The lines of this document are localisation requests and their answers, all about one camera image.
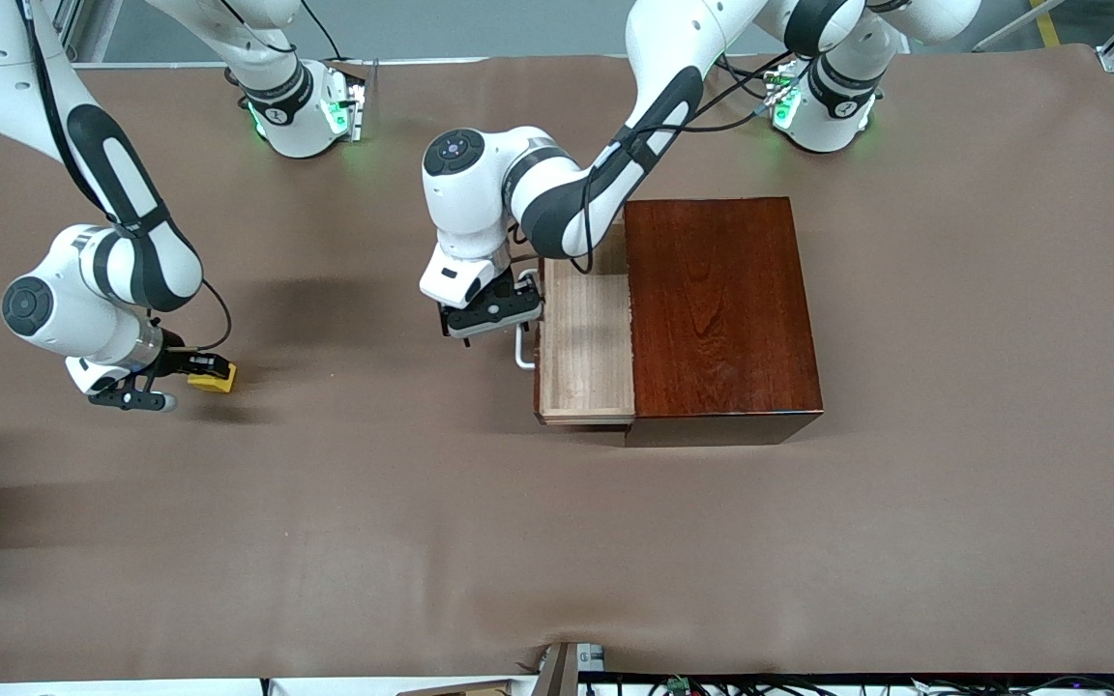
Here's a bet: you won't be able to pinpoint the thin black cable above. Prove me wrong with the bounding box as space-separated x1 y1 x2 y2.
301 0 345 61

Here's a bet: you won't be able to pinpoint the dark wooden cabinet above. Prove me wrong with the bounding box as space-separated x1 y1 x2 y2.
623 197 825 448

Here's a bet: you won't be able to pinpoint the brown table cover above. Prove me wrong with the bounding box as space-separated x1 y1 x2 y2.
0 43 1114 682

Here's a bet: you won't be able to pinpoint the yellow tape strip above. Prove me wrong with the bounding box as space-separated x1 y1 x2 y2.
1029 0 1063 49

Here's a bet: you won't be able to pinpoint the black base cables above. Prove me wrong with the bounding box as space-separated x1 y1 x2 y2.
712 43 824 131

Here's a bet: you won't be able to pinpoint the light wood drawer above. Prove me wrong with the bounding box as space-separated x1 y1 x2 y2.
515 222 637 428

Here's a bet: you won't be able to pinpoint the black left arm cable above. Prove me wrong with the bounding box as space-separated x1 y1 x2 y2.
581 53 790 276

